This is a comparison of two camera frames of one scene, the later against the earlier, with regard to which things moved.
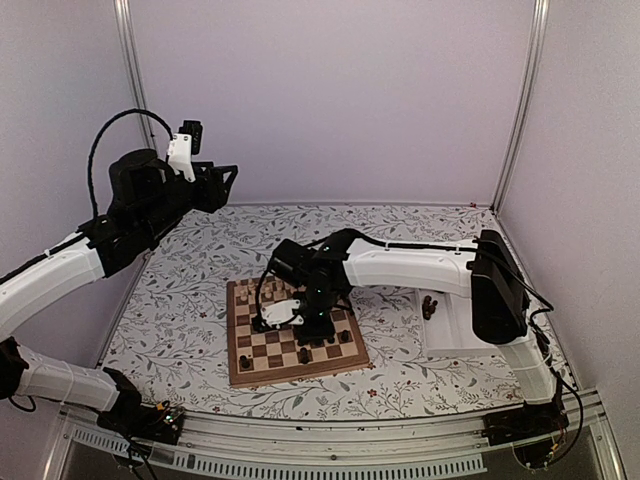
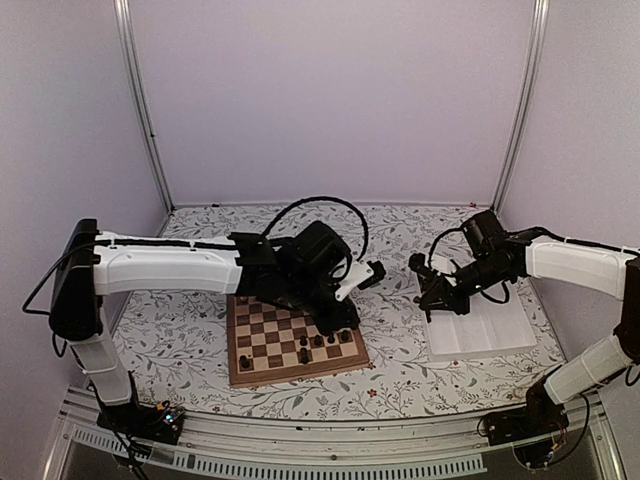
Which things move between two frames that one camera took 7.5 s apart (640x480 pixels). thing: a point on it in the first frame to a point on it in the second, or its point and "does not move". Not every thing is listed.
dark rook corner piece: (245, 362) does not move
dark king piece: (304, 356) does not move
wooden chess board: (266, 356) does not move
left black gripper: (213, 194) to (347, 318)
